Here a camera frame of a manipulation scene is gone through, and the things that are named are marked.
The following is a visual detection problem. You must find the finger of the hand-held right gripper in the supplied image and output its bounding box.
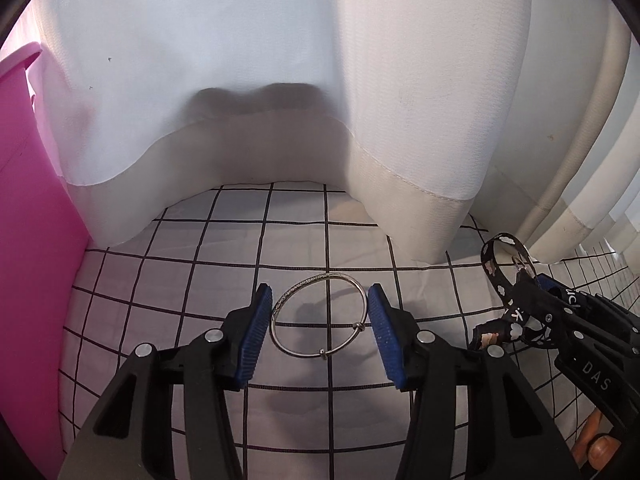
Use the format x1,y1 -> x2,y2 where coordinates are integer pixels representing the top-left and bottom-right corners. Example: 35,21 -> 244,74
545,305 -> 636,376
537,274 -> 640,346

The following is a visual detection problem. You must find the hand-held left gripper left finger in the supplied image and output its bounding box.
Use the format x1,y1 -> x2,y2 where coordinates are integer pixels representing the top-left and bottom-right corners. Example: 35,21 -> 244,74
57,284 -> 273,480

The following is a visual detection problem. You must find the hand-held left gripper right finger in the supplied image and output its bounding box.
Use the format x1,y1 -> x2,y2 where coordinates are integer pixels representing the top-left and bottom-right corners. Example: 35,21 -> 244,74
367,282 -> 583,480

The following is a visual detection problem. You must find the silver bangle with clasp beads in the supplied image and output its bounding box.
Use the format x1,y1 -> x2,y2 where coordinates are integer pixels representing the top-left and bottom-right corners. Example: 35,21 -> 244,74
270,275 -> 372,360

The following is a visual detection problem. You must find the black printed lanyard strap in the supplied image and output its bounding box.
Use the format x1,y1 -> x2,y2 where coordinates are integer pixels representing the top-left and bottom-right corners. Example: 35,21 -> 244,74
470,232 -> 571,351

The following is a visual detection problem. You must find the pink plastic tub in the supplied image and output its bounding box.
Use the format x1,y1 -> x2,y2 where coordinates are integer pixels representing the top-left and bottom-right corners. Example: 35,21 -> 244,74
0,42 -> 91,480

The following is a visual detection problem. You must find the person's right hand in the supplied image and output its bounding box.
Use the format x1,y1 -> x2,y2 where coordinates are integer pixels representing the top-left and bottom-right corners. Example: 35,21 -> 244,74
572,407 -> 628,473

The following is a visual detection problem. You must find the white black-grid tablecloth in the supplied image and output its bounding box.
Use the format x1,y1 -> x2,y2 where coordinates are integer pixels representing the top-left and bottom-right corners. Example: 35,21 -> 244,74
57,182 -> 640,480

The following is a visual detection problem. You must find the cream thick curtain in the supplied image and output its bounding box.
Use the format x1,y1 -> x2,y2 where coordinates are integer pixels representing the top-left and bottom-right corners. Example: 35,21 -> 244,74
330,0 -> 640,273

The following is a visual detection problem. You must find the white sheer curtain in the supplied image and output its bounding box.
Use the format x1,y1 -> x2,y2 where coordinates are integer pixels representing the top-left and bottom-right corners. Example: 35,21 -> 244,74
30,0 -> 361,251

